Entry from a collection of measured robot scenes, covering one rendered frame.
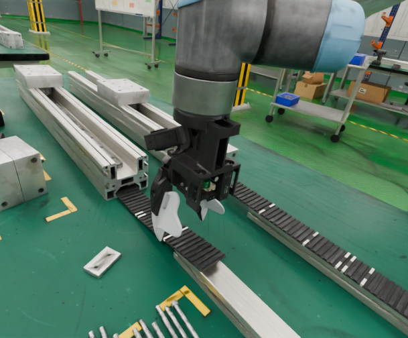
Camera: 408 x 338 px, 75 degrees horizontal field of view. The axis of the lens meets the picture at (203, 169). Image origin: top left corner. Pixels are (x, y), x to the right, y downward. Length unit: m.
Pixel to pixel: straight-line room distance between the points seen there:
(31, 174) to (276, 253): 0.49
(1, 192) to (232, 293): 0.44
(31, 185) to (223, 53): 0.46
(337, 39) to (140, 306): 0.40
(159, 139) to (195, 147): 0.08
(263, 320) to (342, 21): 0.35
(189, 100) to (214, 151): 0.06
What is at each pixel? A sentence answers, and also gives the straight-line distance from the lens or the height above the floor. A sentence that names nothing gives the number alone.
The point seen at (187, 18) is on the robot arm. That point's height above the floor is 1.13.
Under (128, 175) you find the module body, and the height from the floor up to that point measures 0.82.
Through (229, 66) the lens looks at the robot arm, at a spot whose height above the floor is 1.10.
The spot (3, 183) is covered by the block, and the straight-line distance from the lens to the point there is 0.60.
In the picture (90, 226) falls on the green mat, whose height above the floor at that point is 0.78.
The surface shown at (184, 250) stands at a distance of 0.44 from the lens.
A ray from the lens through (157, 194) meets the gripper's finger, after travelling 0.37.
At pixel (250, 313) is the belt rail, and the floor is 0.81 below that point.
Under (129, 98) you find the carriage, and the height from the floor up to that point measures 0.88.
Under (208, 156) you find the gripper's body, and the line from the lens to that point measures 0.32.
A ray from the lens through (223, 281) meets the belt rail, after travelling 0.42.
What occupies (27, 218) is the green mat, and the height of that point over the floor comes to 0.78.
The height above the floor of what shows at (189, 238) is 0.82.
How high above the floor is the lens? 1.14
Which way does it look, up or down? 30 degrees down
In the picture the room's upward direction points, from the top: 8 degrees clockwise
